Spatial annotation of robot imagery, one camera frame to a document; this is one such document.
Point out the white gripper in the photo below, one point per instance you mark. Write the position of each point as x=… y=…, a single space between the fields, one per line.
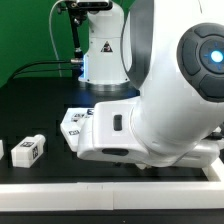
x=121 y=131

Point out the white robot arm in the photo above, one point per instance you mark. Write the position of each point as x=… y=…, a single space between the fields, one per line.
x=173 y=53

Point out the white chair back panel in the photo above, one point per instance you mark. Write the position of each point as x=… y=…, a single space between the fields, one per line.
x=74 y=114

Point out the white long chair side front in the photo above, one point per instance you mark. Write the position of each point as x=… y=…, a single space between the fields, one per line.
x=71 y=132

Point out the white part at left edge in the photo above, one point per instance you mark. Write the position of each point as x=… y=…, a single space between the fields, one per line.
x=1 y=149

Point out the black camera stand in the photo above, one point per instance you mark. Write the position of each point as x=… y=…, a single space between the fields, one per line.
x=77 y=11

